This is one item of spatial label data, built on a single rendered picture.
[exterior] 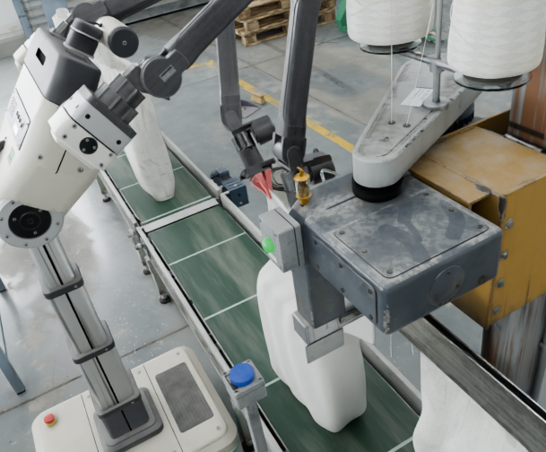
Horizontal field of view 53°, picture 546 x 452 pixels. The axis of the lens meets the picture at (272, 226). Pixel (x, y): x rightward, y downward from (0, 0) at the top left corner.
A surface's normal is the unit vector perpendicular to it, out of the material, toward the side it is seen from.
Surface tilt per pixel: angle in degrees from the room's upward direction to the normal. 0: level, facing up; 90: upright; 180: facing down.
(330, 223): 0
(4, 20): 90
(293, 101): 79
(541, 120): 90
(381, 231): 0
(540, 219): 90
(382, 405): 0
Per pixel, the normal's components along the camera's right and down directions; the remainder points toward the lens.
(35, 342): -0.14, -0.81
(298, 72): 0.31, 0.35
